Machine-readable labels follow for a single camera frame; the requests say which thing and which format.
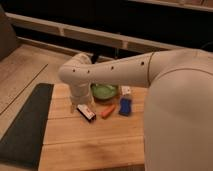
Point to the green bowl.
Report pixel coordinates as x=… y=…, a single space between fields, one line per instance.
x=104 y=92

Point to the orange carrot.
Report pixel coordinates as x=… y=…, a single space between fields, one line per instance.
x=105 y=113

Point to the black red white box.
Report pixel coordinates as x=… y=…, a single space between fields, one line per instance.
x=88 y=114

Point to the white bottle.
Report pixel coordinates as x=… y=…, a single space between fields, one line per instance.
x=125 y=90

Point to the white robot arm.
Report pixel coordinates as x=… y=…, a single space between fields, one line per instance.
x=178 y=111

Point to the black floor mat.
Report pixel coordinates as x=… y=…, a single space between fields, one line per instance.
x=22 y=143

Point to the wooden table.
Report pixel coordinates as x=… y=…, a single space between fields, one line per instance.
x=71 y=143

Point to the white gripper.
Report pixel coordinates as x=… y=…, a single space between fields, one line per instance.
x=80 y=94

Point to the black stand leg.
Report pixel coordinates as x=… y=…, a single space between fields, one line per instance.
x=94 y=58

